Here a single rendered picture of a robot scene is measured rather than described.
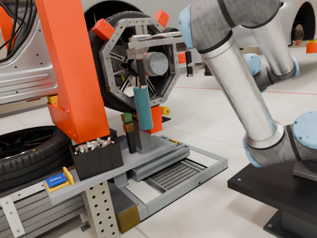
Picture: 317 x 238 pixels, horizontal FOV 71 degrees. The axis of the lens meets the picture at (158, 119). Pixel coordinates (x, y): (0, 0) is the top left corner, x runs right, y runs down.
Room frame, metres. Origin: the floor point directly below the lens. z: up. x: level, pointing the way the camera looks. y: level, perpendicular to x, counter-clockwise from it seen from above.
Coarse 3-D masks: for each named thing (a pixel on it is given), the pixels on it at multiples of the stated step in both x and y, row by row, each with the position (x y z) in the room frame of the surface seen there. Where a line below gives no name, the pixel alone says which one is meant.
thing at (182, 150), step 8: (176, 144) 1.66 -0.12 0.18; (184, 144) 1.66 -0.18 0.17; (168, 152) 1.57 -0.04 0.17; (176, 152) 1.55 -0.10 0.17; (184, 152) 1.59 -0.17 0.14; (152, 160) 1.48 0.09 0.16; (160, 160) 1.46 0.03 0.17; (168, 160) 1.50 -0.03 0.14; (176, 160) 1.54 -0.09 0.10; (136, 168) 1.40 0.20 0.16; (144, 168) 1.38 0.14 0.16; (152, 168) 1.42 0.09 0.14; (160, 168) 1.45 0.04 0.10; (136, 176) 1.35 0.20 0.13; (144, 176) 1.37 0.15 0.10
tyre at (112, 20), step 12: (120, 12) 1.48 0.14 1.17; (132, 12) 1.51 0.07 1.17; (96, 36) 1.37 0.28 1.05; (96, 48) 1.35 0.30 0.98; (96, 60) 1.35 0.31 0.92; (96, 72) 1.34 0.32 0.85; (168, 72) 1.64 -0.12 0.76; (108, 96) 1.36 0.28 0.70; (156, 96) 1.56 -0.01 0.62; (120, 108) 1.40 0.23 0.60
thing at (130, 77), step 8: (128, 32) 1.71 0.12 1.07; (152, 32) 1.58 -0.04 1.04; (120, 40) 1.47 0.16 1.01; (152, 48) 1.74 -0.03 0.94; (160, 48) 1.66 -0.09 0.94; (112, 56) 1.43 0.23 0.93; (120, 56) 1.46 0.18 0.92; (128, 64) 1.48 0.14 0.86; (168, 64) 1.64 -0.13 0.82; (120, 72) 1.45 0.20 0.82; (128, 72) 1.49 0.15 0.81; (128, 80) 1.48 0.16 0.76; (136, 80) 1.51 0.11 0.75; (152, 80) 1.74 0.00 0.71; (160, 80) 1.65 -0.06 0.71; (120, 88) 1.44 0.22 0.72; (152, 88) 1.58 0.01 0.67; (160, 88) 1.59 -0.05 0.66; (152, 96) 1.54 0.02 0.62
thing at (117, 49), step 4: (116, 48) 1.88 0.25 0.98; (120, 48) 1.90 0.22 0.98; (116, 52) 1.88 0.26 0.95; (120, 52) 1.90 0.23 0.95; (124, 52) 1.92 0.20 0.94; (124, 56) 1.91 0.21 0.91; (112, 60) 1.82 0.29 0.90; (116, 60) 1.82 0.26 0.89; (112, 64) 1.80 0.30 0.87; (116, 64) 1.82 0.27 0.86; (132, 64) 1.95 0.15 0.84; (116, 68) 1.81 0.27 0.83; (132, 68) 1.94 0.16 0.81; (124, 72) 1.85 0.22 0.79; (116, 76) 1.85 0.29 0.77; (120, 76) 1.87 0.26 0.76; (124, 76) 1.89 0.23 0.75; (116, 80) 1.85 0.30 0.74; (120, 80) 1.87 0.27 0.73; (116, 84) 1.85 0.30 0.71; (120, 84) 1.87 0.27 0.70
